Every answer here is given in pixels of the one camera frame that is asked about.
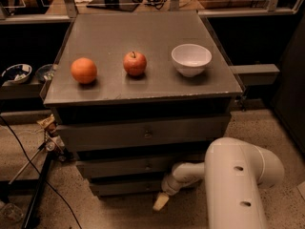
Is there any grey bottom drawer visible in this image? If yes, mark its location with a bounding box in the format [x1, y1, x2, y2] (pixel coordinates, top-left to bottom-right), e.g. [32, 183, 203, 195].
[90, 173, 163, 197]

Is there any grey drawer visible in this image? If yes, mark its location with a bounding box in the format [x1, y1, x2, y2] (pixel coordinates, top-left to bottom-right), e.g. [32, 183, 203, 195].
[76, 151, 205, 179]
[57, 114, 231, 152]
[90, 173, 163, 197]

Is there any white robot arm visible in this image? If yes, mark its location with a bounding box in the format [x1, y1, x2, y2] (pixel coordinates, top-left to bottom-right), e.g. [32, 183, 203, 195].
[153, 137, 285, 229]

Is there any grey middle drawer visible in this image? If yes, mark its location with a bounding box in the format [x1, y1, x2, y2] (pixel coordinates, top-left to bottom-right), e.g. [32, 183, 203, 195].
[76, 151, 205, 179]

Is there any grey top drawer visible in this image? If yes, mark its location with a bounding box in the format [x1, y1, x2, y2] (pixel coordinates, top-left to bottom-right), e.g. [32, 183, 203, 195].
[57, 114, 231, 152]

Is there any grey drawer cabinet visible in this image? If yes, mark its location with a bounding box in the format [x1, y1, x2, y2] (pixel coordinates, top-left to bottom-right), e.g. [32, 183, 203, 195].
[40, 10, 244, 198]

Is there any red apple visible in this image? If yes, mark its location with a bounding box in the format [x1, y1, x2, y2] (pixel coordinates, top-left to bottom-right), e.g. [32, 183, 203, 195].
[123, 52, 147, 76]

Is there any snack wrapper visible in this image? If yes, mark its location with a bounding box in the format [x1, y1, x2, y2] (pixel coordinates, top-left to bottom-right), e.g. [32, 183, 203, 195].
[37, 114, 56, 133]

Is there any white bowl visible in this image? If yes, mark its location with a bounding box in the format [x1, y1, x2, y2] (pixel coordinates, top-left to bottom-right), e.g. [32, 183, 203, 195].
[171, 44, 213, 77]

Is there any orange fruit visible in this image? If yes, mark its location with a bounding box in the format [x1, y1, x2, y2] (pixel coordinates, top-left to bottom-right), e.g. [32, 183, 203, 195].
[71, 57, 97, 84]

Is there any black tripod stand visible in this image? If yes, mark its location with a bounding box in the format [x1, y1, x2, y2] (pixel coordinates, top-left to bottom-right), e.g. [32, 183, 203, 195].
[0, 154, 53, 229]

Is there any grey side shelf block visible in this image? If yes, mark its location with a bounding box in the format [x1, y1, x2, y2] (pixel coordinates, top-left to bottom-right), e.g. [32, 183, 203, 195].
[230, 64, 280, 86]

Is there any dark small bowl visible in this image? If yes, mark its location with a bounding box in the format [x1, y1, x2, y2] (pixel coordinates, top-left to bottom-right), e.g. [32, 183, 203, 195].
[35, 64, 54, 82]

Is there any blue patterned bowl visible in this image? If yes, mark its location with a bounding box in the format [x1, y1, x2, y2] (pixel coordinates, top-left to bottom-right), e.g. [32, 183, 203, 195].
[0, 64, 32, 85]

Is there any black monitor base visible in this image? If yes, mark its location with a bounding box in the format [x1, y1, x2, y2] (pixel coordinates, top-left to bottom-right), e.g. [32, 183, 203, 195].
[87, 0, 143, 12]

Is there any black floor cable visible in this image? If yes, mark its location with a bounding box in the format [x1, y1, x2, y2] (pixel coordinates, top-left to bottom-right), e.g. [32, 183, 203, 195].
[0, 114, 83, 229]

